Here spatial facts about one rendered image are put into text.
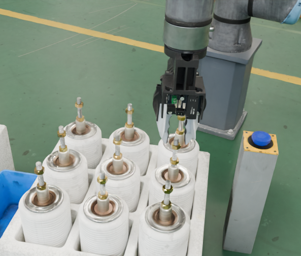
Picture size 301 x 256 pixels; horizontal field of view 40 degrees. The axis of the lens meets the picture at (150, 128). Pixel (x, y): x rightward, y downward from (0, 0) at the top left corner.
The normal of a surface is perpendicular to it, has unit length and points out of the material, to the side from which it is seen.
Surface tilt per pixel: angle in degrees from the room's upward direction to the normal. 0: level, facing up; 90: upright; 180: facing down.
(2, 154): 90
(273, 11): 117
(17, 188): 88
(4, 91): 0
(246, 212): 90
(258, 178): 90
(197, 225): 0
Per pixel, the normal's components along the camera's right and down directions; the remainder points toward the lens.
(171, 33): -0.70, 0.39
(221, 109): -0.44, 0.50
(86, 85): 0.04, -0.82
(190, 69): -0.01, 0.57
